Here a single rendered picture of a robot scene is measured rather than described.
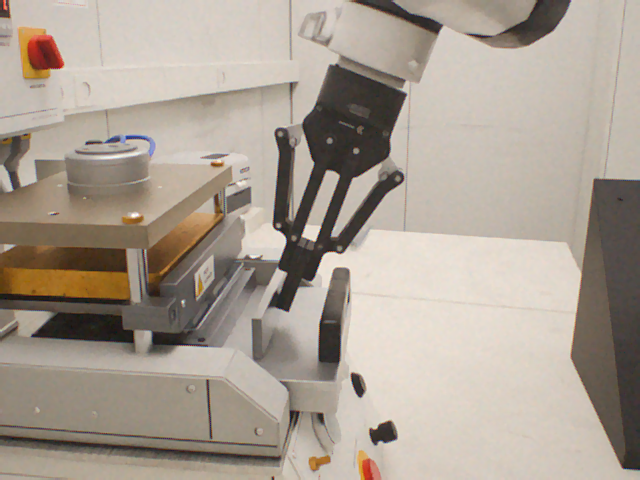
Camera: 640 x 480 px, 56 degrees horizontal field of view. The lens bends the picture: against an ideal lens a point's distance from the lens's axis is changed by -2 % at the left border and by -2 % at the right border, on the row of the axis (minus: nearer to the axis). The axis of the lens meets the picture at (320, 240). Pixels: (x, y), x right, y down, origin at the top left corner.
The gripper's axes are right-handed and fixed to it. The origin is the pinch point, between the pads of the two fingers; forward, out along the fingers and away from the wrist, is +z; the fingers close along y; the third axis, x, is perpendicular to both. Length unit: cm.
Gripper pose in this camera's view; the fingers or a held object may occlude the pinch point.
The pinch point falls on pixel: (295, 274)
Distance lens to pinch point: 60.8
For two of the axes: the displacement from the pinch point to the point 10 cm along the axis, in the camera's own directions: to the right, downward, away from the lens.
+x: 1.1, -2.9, 9.5
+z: -3.4, 8.9, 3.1
